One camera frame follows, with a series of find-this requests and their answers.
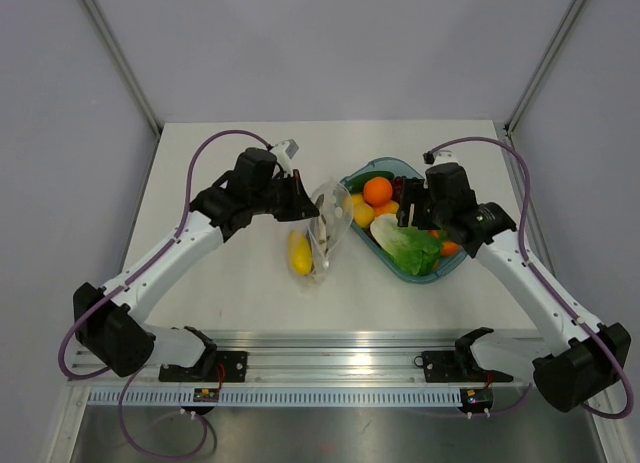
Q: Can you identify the yellow lemon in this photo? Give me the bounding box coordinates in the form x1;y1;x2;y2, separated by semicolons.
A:
350;193;365;211

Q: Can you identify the clear dotted zip bag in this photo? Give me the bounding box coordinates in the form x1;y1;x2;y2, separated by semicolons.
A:
287;180;354;289

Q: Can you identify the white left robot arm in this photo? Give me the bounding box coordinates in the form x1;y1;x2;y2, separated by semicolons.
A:
73;140;319;381

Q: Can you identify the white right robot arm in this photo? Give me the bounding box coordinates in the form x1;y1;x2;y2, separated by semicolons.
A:
397;163;634;419

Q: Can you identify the yellow bell pepper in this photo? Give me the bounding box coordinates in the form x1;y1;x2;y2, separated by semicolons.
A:
288;230;313;275

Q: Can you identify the orange persimmon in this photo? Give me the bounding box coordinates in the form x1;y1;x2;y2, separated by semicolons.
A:
374;200;399;216

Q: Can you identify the aluminium frame post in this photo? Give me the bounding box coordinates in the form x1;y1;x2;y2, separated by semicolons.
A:
79;0;163;141
503;0;590;138

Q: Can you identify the grey toy fish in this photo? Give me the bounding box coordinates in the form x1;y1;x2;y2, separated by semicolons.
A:
309;193;335;282

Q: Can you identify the left aluminium frame post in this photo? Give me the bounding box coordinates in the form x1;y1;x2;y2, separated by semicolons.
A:
79;0;163;141

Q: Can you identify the red grapes bunch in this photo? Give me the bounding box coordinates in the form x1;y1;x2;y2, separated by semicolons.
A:
391;176;405;200

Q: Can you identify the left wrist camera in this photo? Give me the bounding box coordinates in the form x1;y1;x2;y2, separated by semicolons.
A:
270;139;299;167

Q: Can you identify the aluminium mounting rail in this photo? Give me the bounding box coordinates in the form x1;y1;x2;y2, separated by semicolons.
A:
67;329;550;388

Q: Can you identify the green cucumber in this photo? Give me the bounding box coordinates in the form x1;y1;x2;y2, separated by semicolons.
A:
343;171;395;193

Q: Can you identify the orange fruit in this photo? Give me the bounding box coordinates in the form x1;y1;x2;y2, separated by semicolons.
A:
363;176;393;207

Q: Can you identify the teal plastic basket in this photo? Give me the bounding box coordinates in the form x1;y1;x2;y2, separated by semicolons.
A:
340;157;468;284

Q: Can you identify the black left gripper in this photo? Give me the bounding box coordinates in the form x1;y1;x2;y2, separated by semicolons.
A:
251;169;320;222

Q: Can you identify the right aluminium frame post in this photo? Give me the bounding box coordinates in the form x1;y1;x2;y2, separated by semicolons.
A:
503;0;590;138

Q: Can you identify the white slotted cable duct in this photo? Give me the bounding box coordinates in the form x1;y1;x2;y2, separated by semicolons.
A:
88;386;462;408

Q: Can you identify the yellow peach fruit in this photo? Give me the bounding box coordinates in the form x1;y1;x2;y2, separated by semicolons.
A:
353;203;376;229

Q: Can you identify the green white lettuce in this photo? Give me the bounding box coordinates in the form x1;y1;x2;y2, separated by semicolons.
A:
369;214;443;276

